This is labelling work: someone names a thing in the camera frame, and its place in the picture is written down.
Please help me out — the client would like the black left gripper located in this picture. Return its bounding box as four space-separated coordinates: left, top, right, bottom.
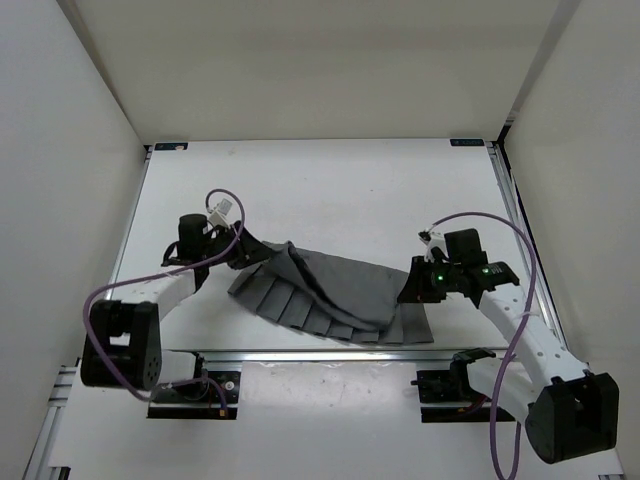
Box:
201 220 275 270

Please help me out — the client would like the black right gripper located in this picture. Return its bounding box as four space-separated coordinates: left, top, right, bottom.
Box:
396 255 461 303

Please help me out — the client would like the grey pleated skirt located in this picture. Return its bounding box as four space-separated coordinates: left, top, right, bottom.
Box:
228 242 434 346

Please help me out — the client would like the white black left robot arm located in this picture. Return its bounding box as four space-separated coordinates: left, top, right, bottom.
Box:
81 214 275 400

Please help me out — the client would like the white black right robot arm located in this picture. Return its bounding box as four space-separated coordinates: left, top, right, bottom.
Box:
398 229 619 464

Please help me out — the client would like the blue label left corner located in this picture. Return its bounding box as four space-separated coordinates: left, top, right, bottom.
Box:
154 142 189 151

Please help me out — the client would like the blue label corner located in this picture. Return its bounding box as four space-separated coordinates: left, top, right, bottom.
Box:
154 142 189 151
450 138 485 147

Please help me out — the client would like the blue label right corner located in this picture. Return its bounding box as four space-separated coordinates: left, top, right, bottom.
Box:
450 138 485 147

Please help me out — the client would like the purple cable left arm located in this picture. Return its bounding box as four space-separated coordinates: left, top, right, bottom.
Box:
82 188 246 402

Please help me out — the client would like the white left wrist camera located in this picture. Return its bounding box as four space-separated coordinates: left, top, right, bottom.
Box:
206 198 233 229

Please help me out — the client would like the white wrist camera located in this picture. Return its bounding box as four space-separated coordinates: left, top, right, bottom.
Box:
206 198 233 229
418 230 449 263

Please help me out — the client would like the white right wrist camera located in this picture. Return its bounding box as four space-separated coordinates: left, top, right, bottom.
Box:
418 230 449 263

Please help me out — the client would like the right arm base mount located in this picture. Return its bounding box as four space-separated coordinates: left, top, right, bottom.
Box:
411 348 497 410

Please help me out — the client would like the aluminium frame rail right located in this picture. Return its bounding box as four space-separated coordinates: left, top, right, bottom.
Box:
487 141 568 348

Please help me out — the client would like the aluminium frame rail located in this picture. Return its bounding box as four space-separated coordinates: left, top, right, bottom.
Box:
487 141 568 348
22 144 154 480

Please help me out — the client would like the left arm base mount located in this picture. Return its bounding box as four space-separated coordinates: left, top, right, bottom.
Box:
148 351 241 420

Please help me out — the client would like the aluminium frame rail left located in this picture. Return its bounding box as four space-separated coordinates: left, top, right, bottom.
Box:
22 144 154 480

